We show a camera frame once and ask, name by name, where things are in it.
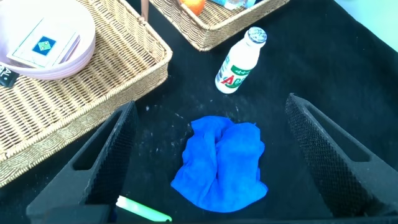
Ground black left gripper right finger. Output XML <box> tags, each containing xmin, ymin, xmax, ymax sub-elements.
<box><xmin>285</xmin><ymin>92</ymin><xmax>398</xmax><ymax>218</ymax></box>

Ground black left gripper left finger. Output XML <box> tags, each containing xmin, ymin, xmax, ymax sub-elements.
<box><xmin>26</xmin><ymin>100</ymin><xmax>139</xmax><ymax>218</ymax></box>

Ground white milk drink bottle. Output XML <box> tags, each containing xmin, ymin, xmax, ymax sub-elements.
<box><xmin>214</xmin><ymin>26</ymin><xmax>268</xmax><ymax>95</ymax></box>

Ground clear water bottle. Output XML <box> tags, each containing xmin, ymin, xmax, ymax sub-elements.
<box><xmin>211</xmin><ymin>0</ymin><xmax>264</xmax><ymax>10</ymax></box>

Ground pink bowl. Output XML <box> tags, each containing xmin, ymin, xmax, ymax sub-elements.
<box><xmin>0</xmin><ymin>0</ymin><xmax>96</xmax><ymax>81</ymax></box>

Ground black table cloth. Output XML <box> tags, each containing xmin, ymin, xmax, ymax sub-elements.
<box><xmin>0</xmin><ymin>0</ymin><xmax>398</xmax><ymax>224</ymax></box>

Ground blue cloth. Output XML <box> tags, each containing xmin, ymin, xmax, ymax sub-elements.
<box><xmin>170</xmin><ymin>115</ymin><xmax>269</xmax><ymax>214</ymax></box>

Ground black tube red label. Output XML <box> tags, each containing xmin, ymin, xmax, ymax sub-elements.
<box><xmin>0</xmin><ymin>62</ymin><xmax>20</xmax><ymax>88</ymax></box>

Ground white card box blue diamond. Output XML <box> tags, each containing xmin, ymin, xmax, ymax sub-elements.
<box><xmin>6</xmin><ymin>17</ymin><xmax>81</xmax><ymax>70</ymax></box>

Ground orange fruit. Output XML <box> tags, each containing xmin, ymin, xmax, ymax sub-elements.
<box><xmin>179</xmin><ymin>0</ymin><xmax>206</xmax><ymax>16</ymax></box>

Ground yellow pasta spoon green handle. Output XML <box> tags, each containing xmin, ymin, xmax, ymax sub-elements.
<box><xmin>115</xmin><ymin>195</ymin><xmax>174</xmax><ymax>223</ymax></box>

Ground wicker basket pink handles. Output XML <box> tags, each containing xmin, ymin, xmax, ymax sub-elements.
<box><xmin>149</xmin><ymin>0</ymin><xmax>292</xmax><ymax>52</ymax></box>
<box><xmin>0</xmin><ymin>0</ymin><xmax>174</xmax><ymax>189</ymax></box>

